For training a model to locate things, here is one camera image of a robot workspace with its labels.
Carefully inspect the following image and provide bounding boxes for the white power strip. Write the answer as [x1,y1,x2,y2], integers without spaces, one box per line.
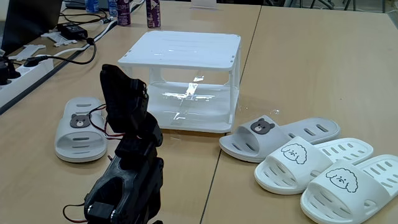
[0,55,54,108]

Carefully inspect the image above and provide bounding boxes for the black laptop screen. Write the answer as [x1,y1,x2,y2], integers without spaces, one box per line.
[1,0,63,57]

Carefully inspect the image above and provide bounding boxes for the black power adapter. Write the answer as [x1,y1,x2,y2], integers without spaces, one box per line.
[57,22,88,40]

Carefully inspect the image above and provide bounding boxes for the white two-tier shoe rack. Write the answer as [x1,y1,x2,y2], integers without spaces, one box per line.
[117,30,242,134]

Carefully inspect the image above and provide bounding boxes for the black plug adapter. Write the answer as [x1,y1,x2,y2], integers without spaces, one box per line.
[0,55,22,86]

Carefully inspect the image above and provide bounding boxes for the white dog-print slipper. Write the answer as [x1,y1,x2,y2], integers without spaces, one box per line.
[300,154,398,224]
[254,136,374,196]

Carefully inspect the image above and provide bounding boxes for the thin black cable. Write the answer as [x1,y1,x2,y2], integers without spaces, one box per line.
[58,8,109,26]

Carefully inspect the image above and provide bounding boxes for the black plug with cable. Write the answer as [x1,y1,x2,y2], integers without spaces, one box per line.
[23,36,98,68]

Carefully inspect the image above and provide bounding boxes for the white cable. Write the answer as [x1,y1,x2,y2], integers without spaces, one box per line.
[35,0,147,60]

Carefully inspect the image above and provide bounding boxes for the white card stand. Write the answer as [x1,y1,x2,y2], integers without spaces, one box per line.
[190,0,218,9]

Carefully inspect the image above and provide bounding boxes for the purple drink can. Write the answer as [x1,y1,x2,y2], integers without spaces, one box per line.
[146,0,161,29]
[116,0,131,26]

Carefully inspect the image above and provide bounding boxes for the metal chair base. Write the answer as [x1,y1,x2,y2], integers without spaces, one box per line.
[281,0,358,12]

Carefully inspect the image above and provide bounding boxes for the white flat plastic bracket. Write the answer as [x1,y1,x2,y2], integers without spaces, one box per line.
[40,30,78,47]
[8,44,47,62]

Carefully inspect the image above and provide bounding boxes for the grey bear slipper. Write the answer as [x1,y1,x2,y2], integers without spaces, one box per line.
[54,96,109,164]
[218,114,341,164]

